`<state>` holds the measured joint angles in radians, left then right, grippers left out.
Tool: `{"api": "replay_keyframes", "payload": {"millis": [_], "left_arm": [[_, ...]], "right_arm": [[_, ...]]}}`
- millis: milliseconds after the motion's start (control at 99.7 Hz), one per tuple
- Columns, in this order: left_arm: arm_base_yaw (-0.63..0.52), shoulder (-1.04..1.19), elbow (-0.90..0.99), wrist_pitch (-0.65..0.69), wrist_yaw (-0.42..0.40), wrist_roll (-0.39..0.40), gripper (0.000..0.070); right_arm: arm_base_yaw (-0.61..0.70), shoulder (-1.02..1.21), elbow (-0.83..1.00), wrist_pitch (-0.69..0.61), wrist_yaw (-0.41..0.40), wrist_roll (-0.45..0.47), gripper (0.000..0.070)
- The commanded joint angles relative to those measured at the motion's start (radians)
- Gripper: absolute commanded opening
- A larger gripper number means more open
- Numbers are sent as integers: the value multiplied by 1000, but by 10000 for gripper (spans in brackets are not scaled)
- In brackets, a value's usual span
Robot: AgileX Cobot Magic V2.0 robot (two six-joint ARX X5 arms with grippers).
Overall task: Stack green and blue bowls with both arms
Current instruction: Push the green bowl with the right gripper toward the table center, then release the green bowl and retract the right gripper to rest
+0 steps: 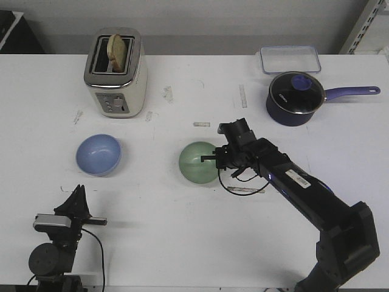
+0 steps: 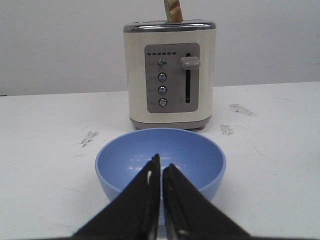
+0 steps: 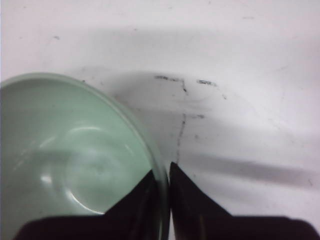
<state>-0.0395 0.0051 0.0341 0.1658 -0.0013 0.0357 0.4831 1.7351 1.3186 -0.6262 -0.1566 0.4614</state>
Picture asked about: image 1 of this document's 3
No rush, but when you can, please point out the green bowl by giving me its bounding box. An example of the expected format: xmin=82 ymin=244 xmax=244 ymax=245
xmin=179 ymin=141 xmax=218 ymax=184

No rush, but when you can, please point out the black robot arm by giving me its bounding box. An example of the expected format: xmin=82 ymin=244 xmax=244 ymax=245
xmin=29 ymin=185 xmax=108 ymax=291
xmin=201 ymin=118 xmax=380 ymax=291

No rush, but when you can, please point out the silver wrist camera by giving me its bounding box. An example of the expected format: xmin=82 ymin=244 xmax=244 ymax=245
xmin=33 ymin=214 xmax=71 ymax=233

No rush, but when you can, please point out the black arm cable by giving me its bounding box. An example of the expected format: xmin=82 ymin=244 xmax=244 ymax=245
xmin=80 ymin=228 xmax=106 ymax=289
xmin=217 ymin=165 xmax=271 ymax=196

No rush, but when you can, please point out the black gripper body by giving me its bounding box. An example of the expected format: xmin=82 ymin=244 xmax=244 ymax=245
xmin=215 ymin=118 xmax=257 ymax=170
xmin=54 ymin=206 xmax=107 ymax=234

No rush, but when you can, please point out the blue bowl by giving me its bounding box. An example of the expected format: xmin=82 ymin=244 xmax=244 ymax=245
xmin=75 ymin=134 xmax=122 ymax=176

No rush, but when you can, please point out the white metal shelf upright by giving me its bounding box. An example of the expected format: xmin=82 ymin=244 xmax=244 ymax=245
xmin=339 ymin=0 xmax=388 ymax=55

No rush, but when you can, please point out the dark blue saucepan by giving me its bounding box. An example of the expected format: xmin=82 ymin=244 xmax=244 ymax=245
xmin=266 ymin=86 xmax=380 ymax=127

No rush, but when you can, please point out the slice of toast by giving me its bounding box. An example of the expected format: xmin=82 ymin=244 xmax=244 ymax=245
xmin=106 ymin=34 xmax=127 ymax=73

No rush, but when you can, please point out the glass pot lid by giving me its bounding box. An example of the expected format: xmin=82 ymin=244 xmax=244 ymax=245
xmin=269 ymin=71 xmax=325 ymax=114

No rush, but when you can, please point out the clear plastic food container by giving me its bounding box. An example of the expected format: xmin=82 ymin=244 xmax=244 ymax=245
xmin=255 ymin=45 xmax=322 ymax=74

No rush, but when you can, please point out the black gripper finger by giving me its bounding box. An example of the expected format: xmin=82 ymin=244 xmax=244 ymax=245
xmin=60 ymin=185 xmax=81 ymax=213
xmin=201 ymin=155 xmax=216 ymax=162
xmin=80 ymin=185 xmax=92 ymax=218

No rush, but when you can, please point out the cream and steel toaster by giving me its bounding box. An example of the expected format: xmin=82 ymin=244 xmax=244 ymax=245
xmin=84 ymin=27 xmax=148 ymax=118

